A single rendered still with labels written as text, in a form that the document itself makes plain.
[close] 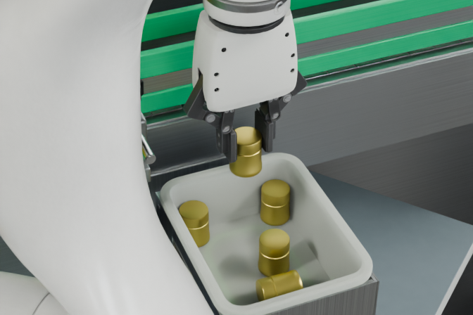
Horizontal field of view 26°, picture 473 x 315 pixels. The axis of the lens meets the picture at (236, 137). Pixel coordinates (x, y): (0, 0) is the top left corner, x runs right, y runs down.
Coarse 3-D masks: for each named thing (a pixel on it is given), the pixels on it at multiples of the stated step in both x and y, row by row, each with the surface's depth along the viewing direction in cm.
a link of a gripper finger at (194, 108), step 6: (198, 84) 102; (192, 90) 103; (198, 90) 102; (192, 96) 102; (198, 96) 102; (186, 102) 103; (192, 102) 102; (198, 102) 102; (204, 102) 103; (186, 108) 103; (192, 108) 102; (198, 108) 103; (204, 108) 104; (192, 114) 103; (198, 114) 103; (204, 114) 104; (204, 120) 104
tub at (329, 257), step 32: (288, 160) 119; (160, 192) 115; (192, 192) 117; (224, 192) 119; (256, 192) 121; (320, 192) 115; (224, 224) 121; (256, 224) 121; (288, 224) 121; (320, 224) 114; (192, 256) 107; (224, 256) 117; (256, 256) 117; (320, 256) 116; (352, 256) 108; (224, 288) 113; (320, 288) 103
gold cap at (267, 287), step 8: (288, 272) 110; (296, 272) 110; (264, 280) 109; (272, 280) 109; (280, 280) 109; (288, 280) 109; (296, 280) 109; (256, 288) 111; (264, 288) 108; (272, 288) 108; (280, 288) 108; (288, 288) 109; (296, 288) 109; (264, 296) 108; (272, 296) 108
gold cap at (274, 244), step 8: (264, 232) 113; (272, 232) 113; (280, 232) 113; (264, 240) 112; (272, 240) 112; (280, 240) 112; (288, 240) 112; (264, 248) 112; (272, 248) 111; (280, 248) 111; (288, 248) 112; (264, 256) 113; (272, 256) 112; (280, 256) 112; (288, 256) 113; (264, 264) 113; (272, 264) 113; (280, 264) 113; (288, 264) 114; (264, 272) 114; (272, 272) 114; (280, 272) 114
